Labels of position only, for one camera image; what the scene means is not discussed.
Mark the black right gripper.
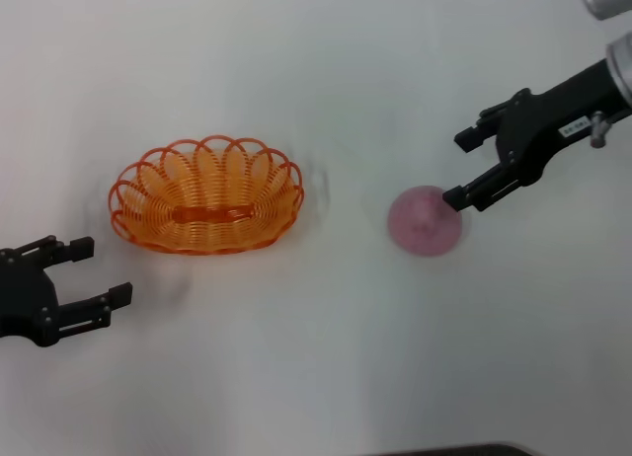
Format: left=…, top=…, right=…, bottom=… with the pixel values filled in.
left=442, top=55, right=624, bottom=215

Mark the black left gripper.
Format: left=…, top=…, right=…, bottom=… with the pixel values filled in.
left=0, top=235, right=133, bottom=349

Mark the pink peach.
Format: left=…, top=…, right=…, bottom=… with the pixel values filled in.
left=386, top=184, right=465, bottom=258

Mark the orange plastic woven basket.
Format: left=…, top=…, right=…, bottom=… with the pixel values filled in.
left=108, top=135, right=305, bottom=256

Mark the dark rounded robot base edge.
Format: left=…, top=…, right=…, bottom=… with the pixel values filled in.
left=389, top=442, right=534, bottom=456

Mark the silver connector with thin cable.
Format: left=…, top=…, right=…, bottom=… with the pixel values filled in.
left=590, top=109, right=632, bottom=150

